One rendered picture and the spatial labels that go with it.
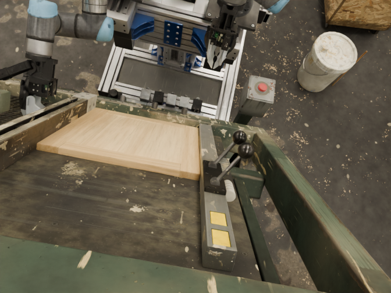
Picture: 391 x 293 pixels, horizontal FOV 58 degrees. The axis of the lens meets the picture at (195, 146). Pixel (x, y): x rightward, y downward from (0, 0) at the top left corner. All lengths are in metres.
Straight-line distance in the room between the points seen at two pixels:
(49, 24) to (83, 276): 0.85
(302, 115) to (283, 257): 1.02
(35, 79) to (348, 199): 2.13
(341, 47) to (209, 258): 2.20
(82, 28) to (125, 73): 1.21
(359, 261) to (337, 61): 1.99
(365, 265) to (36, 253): 0.51
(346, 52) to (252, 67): 0.65
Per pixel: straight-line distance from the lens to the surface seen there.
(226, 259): 0.60
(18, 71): 1.18
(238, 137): 0.90
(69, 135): 1.09
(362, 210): 2.69
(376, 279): 0.65
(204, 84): 2.35
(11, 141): 0.87
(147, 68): 2.38
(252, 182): 1.21
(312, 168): 2.58
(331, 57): 2.56
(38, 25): 1.12
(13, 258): 0.41
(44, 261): 0.41
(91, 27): 1.18
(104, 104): 1.51
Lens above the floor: 2.27
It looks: 71 degrees down
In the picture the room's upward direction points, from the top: 20 degrees clockwise
